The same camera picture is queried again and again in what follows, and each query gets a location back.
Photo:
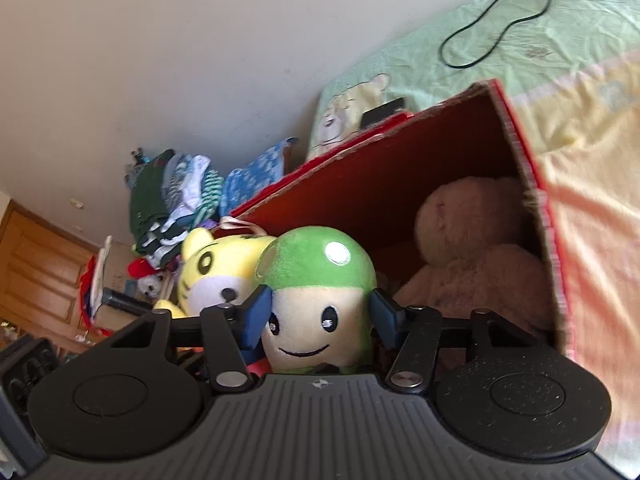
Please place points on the red cardboard box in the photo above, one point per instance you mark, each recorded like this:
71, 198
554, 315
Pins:
375, 170

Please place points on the yellow tiger plush toy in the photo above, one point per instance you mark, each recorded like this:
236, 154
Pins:
210, 260

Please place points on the black phone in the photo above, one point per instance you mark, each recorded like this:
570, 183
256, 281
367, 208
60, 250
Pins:
382, 110

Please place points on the small white doll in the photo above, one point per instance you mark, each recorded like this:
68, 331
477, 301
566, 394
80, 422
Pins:
149, 286

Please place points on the red white cloth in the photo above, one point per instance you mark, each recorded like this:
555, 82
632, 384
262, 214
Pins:
95, 280

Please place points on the blue patterned cloth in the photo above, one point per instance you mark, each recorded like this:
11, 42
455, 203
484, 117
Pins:
255, 180

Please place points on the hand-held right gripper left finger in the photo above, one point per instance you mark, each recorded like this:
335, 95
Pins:
255, 320

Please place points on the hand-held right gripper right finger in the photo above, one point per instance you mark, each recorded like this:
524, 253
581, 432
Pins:
385, 317

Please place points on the pile of folded clothes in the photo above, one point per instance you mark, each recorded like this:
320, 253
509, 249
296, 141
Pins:
165, 200

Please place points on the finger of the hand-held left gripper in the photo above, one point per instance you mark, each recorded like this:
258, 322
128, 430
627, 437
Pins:
127, 302

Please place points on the green capped plush doll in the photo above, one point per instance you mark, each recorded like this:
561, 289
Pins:
315, 260

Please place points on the mauve bear plush toy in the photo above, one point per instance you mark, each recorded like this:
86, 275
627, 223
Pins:
465, 220

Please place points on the wooden door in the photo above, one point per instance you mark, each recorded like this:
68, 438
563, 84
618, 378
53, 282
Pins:
35, 270

